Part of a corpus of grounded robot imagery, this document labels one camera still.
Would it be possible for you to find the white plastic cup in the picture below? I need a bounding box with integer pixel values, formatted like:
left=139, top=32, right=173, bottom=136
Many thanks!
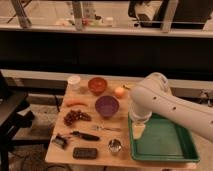
left=67, top=75, right=81, bottom=90

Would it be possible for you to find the black rectangular sponge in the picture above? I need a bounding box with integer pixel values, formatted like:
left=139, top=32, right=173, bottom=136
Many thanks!
left=73, top=147, right=98, bottom=159

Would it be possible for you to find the green plastic tray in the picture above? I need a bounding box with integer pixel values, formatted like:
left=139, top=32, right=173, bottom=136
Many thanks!
left=128, top=114, right=200, bottom=163

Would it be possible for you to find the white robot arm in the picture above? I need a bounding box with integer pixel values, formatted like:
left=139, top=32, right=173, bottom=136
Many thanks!
left=129, top=72, right=213, bottom=143

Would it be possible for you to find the orange carrot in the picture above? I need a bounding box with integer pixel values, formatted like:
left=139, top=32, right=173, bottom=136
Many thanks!
left=65, top=100, right=88, bottom=107

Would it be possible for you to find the orange fruit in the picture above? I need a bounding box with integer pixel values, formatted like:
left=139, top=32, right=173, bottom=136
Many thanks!
left=114, top=87, right=125, bottom=98

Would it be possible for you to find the black dish brush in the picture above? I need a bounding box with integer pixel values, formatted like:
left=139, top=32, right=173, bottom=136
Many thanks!
left=52, top=131, right=100, bottom=149

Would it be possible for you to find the bunch of red grapes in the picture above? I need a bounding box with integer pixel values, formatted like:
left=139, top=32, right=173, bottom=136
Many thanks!
left=64, top=110, right=91, bottom=126

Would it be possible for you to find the small metal cup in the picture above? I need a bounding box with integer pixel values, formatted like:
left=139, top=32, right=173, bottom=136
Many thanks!
left=108, top=139, right=122, bottom=155

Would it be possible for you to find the metal fork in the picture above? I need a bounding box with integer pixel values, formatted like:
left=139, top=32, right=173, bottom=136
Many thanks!
left=91, top=125, right=121, bottom=132

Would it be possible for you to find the red bowl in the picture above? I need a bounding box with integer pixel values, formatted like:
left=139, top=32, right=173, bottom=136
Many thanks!
left=88, top=77, right=107, bottom=95

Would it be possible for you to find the purple bowl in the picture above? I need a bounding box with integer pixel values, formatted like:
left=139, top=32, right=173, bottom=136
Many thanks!
left=95, top=96, right=119, bottom=118

